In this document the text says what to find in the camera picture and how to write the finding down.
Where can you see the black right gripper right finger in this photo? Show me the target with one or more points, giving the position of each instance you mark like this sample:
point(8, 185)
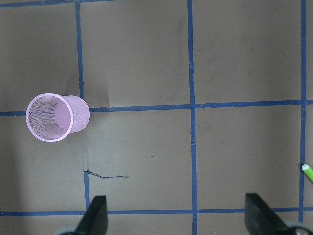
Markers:
point(260, 219)

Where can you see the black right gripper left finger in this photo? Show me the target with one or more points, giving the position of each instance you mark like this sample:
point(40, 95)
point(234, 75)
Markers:
point(95, 220)

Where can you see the pink mesh cup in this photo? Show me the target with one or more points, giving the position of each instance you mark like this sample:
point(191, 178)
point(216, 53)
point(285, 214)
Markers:
point(51, 117)

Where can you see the green pen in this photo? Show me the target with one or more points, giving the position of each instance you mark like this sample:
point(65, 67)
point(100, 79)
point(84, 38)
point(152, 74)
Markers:
point(308, 171)

